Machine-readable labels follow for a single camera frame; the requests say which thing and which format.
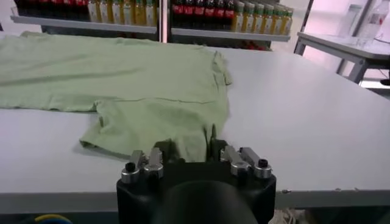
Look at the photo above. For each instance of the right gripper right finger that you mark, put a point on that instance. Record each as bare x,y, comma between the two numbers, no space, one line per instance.
237,156

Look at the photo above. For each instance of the light green polo shirt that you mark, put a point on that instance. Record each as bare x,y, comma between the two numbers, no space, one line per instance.
122,76

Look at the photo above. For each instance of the clear water bottle red label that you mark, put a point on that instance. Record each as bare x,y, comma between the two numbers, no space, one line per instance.
374,21

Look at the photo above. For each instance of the red-cap cola bottle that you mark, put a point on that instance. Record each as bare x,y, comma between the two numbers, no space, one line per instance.
187,13
177,13
198,14
229,14
69,10
20,9
33,9
45,9
209,14
219,14
57,9
81,10

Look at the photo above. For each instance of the white metal frame table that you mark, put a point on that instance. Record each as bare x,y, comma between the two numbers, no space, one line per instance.
335,42

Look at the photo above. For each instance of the black slanted metal pole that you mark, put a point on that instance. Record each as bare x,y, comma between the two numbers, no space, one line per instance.
303,27

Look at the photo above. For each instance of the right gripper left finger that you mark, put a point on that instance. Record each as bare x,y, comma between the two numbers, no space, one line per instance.
153,158

